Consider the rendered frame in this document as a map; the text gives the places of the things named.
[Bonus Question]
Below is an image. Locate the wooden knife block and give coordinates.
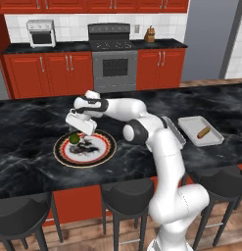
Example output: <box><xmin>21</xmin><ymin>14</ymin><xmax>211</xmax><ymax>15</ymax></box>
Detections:
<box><xmin>143</xmin><ymin>25</ymin><xmax>157</xmax><ymax>44</ymax></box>

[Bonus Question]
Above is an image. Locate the large patterned plate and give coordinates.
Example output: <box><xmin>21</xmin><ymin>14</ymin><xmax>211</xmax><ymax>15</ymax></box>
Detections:
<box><xmin>53</xmin><ymin>128</ymin><xmax>118</xmax><ymax>170</ymax></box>

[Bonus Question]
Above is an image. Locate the green round vegetable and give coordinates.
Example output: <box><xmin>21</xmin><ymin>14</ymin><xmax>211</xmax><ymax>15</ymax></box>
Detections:
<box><xmin>69</xmin><ymin>132</ymin><xmax>81</xmax><ymax>146</ymax></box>

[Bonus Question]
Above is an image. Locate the red lower cupboard run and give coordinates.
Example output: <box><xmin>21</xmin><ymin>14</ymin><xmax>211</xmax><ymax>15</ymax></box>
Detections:
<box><xmin>3</xmin><ymin>51</ymin><xmax>94</xmax><ymax>100</ymax></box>
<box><xmin>135</xmin><ymin>47</ymin><xmax>187</xmax><ymax>92</ymax></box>

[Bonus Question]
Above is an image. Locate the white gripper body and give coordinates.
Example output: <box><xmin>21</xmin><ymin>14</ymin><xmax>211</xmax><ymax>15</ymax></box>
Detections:
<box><xmin>65</xmin><ymin>109</ymin><xmax>98</xmax><ymax>136</ymax></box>

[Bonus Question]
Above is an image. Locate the white tupperware container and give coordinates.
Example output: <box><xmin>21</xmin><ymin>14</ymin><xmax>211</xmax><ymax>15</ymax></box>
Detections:
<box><xmin>176</xmin><ymin>115</ymin><xmax>225</xmax><ymax>147</ymax></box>
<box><xmin>161</xmin><ymin>116</ymin><xmax>187</xmax><ymax>148</ymax></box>

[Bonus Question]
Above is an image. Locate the brown sausage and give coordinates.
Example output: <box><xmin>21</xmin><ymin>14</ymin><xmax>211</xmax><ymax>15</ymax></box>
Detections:
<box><xmin>196</xmin><ymin>125</ymin><xmax>212</xmax><ymax>139</ymax></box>

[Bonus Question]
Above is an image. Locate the red upper cupboard run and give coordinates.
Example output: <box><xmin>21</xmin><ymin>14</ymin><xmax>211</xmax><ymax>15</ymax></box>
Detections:
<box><xmin>0</xmin><ymin>0</ymin><xmax>190</xmax><ymax>15</ymax></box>

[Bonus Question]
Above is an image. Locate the black bar stool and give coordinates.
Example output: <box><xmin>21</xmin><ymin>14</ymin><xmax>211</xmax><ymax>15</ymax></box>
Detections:
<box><xmin>100</xmin><ymin>177</ymin><xmax>156</xmax><ymax>251</ymax></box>
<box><xmin>190</xmin><ymin>165</ymin><xmax>242</xmax><ymax>251</ymax></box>
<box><xmin>0</xmin><ymin>191</ymin><xmax>64</xmax><ymax>251</ymax></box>

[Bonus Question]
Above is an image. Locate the white toaster oven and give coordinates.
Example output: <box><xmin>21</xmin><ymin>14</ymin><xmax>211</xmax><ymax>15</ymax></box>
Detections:
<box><xmin>25</xmin><ymin>19</ymin><xmax>57</xmax><ymax>49</ymax></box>

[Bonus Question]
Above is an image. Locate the steel stove with oven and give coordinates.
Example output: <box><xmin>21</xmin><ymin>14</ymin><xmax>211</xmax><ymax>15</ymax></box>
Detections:
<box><xmin>87</xmin><ymin>23</ymin><xmax>139</xmax><ymax>94</ymax></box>

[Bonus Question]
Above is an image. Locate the red island cabinet panel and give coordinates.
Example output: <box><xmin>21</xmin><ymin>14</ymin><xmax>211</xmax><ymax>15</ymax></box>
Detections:
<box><xmin>43</xmin><ymin>163</ymin><xmax>242</xmax><ymax>227</ymax></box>

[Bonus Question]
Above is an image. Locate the grey fridge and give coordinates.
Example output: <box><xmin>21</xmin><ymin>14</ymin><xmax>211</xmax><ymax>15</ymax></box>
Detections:
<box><xmin>0</xmin><ymin>48</ymin><xmax>11</xmax><ymax>102</ymax></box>

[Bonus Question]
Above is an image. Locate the red cupboard run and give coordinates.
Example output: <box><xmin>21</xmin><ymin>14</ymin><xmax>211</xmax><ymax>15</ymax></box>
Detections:
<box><xmin>135</xmin><ymin>47</ymin><xmax>187</xmax><ymax>92</ymax></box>
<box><xmin>0</xmin><ymin>0</ymin><xmax>190</xmax><ymax>15</ymax></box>
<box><xmin>3</xmin><ymin>51</ymin><xmax>94</xmax><ymax>100</ymax></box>

